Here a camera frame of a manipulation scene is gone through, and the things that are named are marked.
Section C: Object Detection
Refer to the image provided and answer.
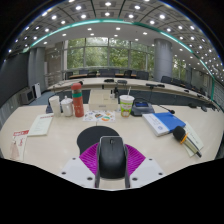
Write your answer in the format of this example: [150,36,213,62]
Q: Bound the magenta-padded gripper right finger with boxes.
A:
[123,143,167,190]

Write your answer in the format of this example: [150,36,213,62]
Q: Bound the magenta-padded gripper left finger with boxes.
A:
[58,142,103,190]

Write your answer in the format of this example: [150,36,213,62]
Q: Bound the black computer mouse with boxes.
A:
[98,135,128,180]

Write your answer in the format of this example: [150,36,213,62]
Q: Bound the black mouse pad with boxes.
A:
[76,125,120,155]

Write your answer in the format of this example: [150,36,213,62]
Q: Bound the black handheld microphone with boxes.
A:
[172,125,203,159]

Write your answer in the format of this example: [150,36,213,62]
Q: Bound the blue and white book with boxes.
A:
[142,111,187,138]

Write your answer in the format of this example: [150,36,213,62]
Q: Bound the colourful printed leaflet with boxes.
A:
[82,110,117,123]

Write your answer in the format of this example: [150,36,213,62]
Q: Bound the white paper sheet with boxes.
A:
[181,120,205,158]

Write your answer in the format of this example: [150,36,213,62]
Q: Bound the white booklet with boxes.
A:
[27,113,54,137]

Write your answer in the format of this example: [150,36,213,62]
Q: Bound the red and white leaflet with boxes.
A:
[9,129,30,163]

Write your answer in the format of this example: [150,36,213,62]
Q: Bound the green and white paper cup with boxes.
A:
[118,87,136,118]

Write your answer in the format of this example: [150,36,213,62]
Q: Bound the red drink bottle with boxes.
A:
[70,82,85,118]

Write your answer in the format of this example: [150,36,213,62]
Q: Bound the cream cardboard box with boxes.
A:
[87,89,119,112]

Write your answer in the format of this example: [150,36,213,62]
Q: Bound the long curved conference desk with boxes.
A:
[48,77,221,111]

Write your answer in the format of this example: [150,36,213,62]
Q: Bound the dark office chairs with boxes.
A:
[66,68,208,96]

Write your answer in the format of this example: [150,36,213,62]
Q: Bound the round ceiling lights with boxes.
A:
[8,0,224,78]

